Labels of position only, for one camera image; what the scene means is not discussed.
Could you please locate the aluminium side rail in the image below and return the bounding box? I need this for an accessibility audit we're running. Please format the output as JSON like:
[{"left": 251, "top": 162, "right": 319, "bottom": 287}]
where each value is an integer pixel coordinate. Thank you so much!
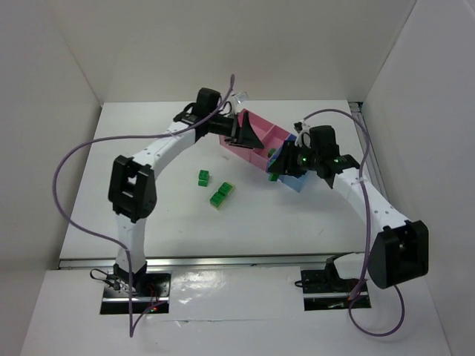
[{"left": 348, "top": 100, "right": 389, "bottom": 208}]

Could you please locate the aluminium front rail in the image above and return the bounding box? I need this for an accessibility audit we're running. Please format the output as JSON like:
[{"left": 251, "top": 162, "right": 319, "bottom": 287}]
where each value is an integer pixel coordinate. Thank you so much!
[{"left": 58, "top": 253, "right": 344, "bottom": 270}]

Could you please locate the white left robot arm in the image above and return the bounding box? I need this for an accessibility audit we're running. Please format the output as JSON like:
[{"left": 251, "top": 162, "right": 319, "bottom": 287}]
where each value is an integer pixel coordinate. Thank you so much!
[{"left": 108, "top": 88, "right": 263, "bottom": 289}]

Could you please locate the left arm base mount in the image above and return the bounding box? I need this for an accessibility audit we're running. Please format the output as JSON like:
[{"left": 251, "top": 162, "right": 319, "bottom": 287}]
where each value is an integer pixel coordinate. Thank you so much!
[{"left": 90, "top": 268, "right": 171, "bottom": 315}]

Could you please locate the green stepped lego brick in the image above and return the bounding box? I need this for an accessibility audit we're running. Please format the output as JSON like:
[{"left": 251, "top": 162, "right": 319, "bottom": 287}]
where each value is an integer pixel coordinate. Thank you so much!
[{"left": 197, "top": 170, "right": 210, "bottom": 187}]

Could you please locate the light blue container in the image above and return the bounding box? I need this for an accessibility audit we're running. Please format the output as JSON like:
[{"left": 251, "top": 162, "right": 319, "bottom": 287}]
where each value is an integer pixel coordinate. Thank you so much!
[{"left": 278, "top": 171, "right": 310, "bottom": 193}]

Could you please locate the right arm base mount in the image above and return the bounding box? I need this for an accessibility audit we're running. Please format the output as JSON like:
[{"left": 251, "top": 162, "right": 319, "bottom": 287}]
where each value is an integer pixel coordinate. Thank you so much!
[{"left": 294, "top": 269, "right": 358, "bottom": 312}]

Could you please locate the large pink container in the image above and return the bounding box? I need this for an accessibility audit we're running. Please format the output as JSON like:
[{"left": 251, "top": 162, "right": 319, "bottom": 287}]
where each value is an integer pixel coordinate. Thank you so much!
[{"left": 218, "top": 108, "right": 278, "bottom": 162}]

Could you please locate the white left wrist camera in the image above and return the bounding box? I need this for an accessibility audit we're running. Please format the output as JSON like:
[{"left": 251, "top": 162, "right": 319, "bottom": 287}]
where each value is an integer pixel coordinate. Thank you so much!
[{"left": 229, "top": 91, "right": 249, "bottom": 113}]

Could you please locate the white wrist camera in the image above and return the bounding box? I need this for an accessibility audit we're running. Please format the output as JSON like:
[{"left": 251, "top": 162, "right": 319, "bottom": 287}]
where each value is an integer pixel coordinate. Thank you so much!
[
  {"left": 294, "top": 120, "right": 311, "bottom": 148},
  {"left": 229, "top": 91, "right": 249, "bottom": 113}
]

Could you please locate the green and yellow lego stack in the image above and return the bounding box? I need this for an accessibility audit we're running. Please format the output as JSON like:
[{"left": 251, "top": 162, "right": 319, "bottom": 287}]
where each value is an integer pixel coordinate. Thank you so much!
[{"left": 209, "top": 182, "right": 235, "bottom": 209}]

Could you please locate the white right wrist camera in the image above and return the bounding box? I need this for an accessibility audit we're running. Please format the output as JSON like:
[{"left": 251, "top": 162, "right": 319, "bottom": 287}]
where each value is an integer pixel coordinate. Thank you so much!
[{"left": 294, "top": 120, "right": 311, "bottom": 148}]

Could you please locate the purple-blue container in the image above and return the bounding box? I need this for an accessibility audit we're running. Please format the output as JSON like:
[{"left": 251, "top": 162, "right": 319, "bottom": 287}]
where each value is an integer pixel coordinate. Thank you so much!
[{"left": 266, "top": 139, "right": 295, "bottom": 175}]

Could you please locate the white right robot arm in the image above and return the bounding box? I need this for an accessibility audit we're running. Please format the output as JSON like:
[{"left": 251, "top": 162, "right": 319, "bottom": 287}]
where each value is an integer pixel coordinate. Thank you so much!
[{"left": 268, "top": 123, "right": 429, "bottom": 289}]

